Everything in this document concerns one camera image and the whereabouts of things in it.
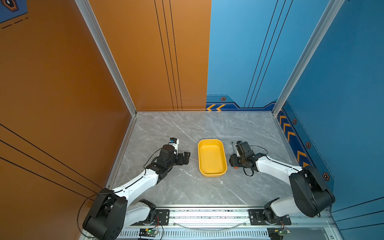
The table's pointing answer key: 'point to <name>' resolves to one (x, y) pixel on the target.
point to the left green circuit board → (148, 232)
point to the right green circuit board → (277, 233)
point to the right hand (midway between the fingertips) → (233, 160)
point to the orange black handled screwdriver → (236, 167)
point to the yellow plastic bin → (212, 158)
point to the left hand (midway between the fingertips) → (184, 152)
